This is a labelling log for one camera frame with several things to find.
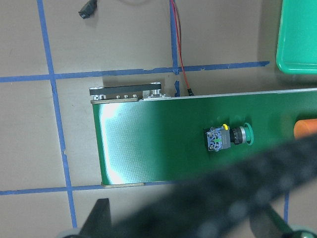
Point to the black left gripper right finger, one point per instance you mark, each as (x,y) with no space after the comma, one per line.
(267,223)

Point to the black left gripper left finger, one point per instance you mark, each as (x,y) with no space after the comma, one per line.
(98,222)

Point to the green button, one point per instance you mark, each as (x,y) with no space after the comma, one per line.
(222,137)

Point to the plain orange cylinder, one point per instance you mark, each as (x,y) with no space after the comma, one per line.
(305,127)

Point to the green conveyor belt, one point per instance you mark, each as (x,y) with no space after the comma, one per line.
(146,136)

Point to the green plastic tray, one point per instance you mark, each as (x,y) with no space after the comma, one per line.
(297,38)

